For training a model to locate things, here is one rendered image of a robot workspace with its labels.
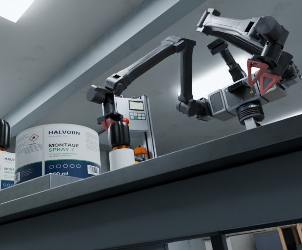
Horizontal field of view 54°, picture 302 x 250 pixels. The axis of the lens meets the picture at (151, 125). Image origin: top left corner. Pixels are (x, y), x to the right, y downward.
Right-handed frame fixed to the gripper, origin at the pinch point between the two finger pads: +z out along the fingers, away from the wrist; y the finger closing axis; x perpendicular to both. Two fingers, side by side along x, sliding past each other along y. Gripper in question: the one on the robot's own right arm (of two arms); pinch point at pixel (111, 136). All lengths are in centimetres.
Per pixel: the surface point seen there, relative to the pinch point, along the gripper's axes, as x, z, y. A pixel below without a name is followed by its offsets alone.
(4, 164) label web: -41.7, 16.2, -8.8
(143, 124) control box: 28.3, -13.5, -0.4
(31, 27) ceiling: 69, -187, -147
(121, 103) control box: 19.2, -24.7, -6.6
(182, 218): -62, 42, 56
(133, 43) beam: 130, -156, -60
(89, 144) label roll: -43, 20, 26
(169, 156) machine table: -66, 36, 58
